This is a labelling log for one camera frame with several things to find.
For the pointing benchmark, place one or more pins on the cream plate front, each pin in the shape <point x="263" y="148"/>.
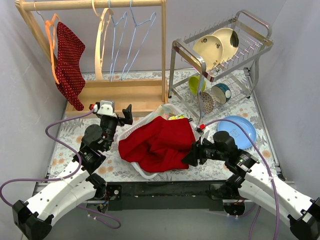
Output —
<point x="211" y="49"/>

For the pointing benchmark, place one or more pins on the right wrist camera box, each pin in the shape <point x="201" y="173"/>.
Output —
<point x="201" y="131"/>

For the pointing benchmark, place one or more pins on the pastel floral garment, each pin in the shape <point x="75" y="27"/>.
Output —
<point x="162" y="111"/>

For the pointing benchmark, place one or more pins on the red polka dot garment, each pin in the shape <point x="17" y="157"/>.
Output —
<point x="69" y="51"/>

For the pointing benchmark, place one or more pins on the teal white bowl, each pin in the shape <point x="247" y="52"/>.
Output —
<point x="221" y="92"/>

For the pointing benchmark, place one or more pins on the green bowl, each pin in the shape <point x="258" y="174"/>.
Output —
<point x="193" y="82"/>

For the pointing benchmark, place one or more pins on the white plastic basket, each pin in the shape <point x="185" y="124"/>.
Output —
<point x="145" y="120"/>

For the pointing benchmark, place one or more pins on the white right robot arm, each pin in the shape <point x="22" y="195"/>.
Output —
<point x="251" y="180"/>

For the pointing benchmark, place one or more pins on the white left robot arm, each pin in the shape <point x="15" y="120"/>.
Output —
<point x="78" y="182"/>

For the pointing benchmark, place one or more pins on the wooden clothes rack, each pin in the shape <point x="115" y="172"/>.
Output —
<point x="78" y="15"/>

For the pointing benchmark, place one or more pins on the metal dish rack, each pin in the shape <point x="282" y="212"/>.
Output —
<point x="240" y="73"/>

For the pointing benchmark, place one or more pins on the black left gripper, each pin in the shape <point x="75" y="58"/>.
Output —
<point x="119" y="119"/>

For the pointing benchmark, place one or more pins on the blue plate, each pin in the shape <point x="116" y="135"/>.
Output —
<point x="234" y="131"/>

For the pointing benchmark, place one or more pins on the cream plate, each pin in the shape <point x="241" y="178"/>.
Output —
<point x="230" y="42"/>
<point x="211" y="49"/>

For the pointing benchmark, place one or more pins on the cream plate back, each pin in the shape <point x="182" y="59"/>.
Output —
<point x="230" y="42"/>

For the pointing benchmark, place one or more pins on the blue wire hanger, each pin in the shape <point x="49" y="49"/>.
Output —
<point x="119" y="26"/>
<point x="139" y="35"/>

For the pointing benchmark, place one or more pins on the patterned brown bowl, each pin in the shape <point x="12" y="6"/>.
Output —
<point x="208" y="101"/>

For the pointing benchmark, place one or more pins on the red skirt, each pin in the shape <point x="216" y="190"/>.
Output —
<point x="159" y="146"/>

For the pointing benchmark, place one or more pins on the lemon print garment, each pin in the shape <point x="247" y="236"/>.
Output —
<point x="176" y="117"/>

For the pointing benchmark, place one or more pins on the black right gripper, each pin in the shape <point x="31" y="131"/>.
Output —
<point x="194" y="153"/>

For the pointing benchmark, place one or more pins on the beige plastic hanger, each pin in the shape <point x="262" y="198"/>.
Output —
<point x="104" y="21"/>

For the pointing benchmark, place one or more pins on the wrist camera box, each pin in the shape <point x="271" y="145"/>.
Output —
<point x="201" y="131"/>
<point x="104" y="108"/>

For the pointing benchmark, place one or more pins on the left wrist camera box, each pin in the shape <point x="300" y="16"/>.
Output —
<point x="104" y="108"/>

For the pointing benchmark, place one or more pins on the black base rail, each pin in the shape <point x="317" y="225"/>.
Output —
<point x="212" y="195"/>

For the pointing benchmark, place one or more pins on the orange hanger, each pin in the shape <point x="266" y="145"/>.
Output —
<point x="50" y="29"/>

